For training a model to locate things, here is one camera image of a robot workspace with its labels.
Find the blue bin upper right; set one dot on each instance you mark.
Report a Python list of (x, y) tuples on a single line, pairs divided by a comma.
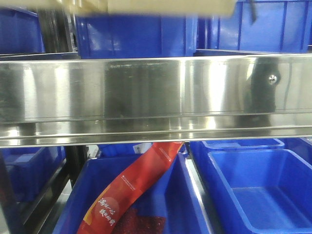
[(279, 26)]

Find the brown cardboard carton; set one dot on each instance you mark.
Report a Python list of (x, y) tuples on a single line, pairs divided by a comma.
[(149, 7)]

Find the blue bin lower left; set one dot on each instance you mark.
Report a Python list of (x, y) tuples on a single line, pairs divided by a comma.
[(31, 168)]

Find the blue bin upper centre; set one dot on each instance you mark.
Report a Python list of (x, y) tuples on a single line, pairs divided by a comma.
[(122, 36)]

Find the empty blue bin lower right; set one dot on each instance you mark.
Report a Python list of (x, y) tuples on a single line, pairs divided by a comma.
[(261, 191)]

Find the blue bin behind lower right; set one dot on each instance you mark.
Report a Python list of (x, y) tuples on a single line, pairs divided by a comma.
[(200, 149)]

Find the black shelf frame post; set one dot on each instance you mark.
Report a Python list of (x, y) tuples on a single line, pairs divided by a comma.
[(76, 156)]

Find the red snack bag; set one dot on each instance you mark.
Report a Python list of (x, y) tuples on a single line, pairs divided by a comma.
[(127, 187)]

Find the shelf rail screw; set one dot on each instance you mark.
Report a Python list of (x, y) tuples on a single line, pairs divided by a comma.
[(272, 79)]

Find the stainless steel shelf rail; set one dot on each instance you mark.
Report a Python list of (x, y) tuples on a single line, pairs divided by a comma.
[(50, 100)]

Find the blue bin with snack bag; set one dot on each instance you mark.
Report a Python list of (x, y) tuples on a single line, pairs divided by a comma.
[(172, 197)]

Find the blue bin upper left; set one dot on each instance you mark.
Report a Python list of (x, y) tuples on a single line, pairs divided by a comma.
[(20, 32)]

